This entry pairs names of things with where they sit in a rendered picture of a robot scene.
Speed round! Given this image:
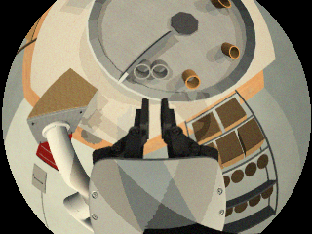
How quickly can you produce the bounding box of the grey metal bushing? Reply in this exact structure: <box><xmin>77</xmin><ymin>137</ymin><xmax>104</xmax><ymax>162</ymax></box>
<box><xmin>134</xmin><ymin>59</ymin><xmax>151</xmax><ymax>80</ymax></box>
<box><xmin>151</xmin><ymin>59</ymin><xmax>169</xmax><ymax>80</ymax></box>

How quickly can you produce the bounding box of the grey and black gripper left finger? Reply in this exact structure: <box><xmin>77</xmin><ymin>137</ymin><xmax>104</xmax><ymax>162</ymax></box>
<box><xmin>92</xmin><ymin>98</ymin><xmax>149</xmax><ymax>164</ymax></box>

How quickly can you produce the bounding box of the bronze bushing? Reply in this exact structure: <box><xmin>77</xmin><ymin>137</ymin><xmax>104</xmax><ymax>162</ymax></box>
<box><xmin>211</xmin><ymin>0</ymin><xmax>231</xmax><ymax>9</ymax></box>
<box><xmin>182</xmin><ymin>69</ymin><xmax>201</xmax><ymax>89</ymax></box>
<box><xmin>221</xmin><ymin>42</ymin><xmax>240</xmax><ymax>59</ymax></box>

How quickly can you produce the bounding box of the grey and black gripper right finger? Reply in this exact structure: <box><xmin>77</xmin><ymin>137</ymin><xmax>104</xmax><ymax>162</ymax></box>
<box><xmin>160</xmin><ymin>98</ymin><xmax>218</xmax><ymax>161</ymax></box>

